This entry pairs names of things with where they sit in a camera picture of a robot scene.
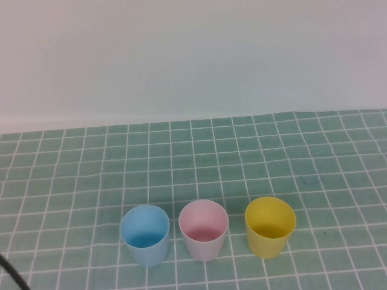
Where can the light blue plastic cup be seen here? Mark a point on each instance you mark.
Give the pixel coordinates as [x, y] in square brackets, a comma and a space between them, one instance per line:
[148, 253]

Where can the yellow plastic cup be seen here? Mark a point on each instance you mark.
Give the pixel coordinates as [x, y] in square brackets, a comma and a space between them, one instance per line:
[266, 247]

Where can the pink plastic cup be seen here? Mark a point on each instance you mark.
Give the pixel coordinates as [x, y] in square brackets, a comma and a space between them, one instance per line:
[204, 250]

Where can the green white checked tablecloth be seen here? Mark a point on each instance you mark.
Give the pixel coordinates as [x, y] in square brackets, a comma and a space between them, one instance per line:
[90, 181]

